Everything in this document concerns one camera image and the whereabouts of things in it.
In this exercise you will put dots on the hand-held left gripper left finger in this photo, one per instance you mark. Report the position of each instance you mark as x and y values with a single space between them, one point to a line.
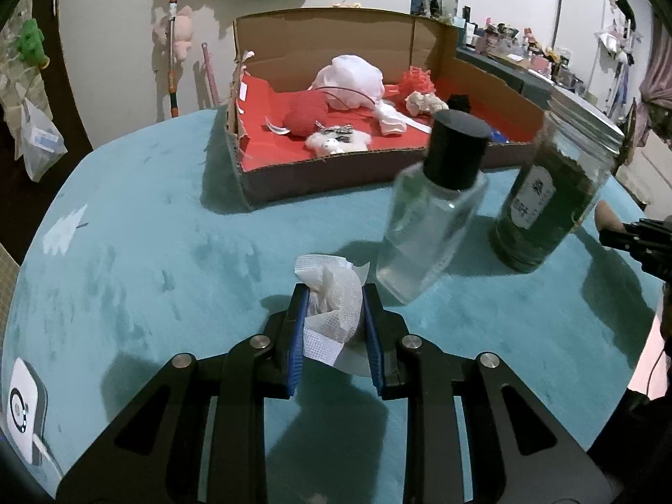
296 336

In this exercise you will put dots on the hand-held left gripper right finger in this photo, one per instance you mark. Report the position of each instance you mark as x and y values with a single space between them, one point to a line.
370 336

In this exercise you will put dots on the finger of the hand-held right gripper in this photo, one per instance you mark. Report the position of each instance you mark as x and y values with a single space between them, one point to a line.
635 247
651 224

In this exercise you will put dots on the beige powder puff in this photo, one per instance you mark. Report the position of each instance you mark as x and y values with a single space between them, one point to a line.
609 218

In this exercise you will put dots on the white gauze pad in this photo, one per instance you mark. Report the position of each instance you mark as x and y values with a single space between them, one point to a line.
336 294

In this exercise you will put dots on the blue cloth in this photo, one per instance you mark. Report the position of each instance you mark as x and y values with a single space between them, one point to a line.
499 135

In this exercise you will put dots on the white plush bunny with bow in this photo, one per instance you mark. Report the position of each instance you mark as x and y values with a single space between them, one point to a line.
336 142

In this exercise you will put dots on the white cloth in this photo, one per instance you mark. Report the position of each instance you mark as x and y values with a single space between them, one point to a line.
391 121

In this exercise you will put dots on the red yarn ball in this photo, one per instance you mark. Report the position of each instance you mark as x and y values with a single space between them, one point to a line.
307 115

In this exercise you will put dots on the black scrunchie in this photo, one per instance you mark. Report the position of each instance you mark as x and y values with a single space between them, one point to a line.
459 103

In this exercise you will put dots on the cream crochet scrunchie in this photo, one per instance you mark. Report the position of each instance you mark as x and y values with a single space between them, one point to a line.
426 102

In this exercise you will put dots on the cardboard box with red lining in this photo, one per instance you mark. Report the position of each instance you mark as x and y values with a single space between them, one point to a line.
315 37

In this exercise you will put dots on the large glass jar dark leaves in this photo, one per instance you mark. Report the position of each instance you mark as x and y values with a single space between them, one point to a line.
546 210

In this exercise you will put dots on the clear bottle with black cap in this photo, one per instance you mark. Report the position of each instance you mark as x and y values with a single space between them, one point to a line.
425 231

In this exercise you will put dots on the pink curtain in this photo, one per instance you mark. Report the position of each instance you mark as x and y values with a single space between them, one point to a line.
656 89

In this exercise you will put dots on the dark side table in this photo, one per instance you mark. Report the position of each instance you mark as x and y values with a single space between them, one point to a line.
504 71

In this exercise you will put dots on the row of cosmetic bottles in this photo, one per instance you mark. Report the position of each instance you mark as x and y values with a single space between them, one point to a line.
514 44

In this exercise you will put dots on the red mesh puff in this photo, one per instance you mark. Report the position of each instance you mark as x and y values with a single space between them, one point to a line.
415 81

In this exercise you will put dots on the white mesh bath ball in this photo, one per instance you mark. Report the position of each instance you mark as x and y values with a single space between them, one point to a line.
349 76

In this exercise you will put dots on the pink pole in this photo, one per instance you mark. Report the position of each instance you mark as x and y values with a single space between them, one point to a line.
209 73

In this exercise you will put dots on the white round-faced device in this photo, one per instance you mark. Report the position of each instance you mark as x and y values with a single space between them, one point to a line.
23 409

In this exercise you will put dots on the orange and white pole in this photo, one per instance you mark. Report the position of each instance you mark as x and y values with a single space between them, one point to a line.
172 73

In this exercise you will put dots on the dark brown door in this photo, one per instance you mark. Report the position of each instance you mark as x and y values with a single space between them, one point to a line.
73 110

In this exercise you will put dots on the clear plastic bag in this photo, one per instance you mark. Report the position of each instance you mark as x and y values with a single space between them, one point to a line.
39 142

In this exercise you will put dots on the pink plush toy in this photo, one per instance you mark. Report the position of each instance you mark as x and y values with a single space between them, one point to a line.
178 31

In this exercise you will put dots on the hanging dried bouquet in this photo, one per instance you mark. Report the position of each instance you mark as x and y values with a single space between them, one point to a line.
13 84

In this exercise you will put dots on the green plush toy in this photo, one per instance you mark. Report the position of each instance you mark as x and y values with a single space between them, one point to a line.
32 42

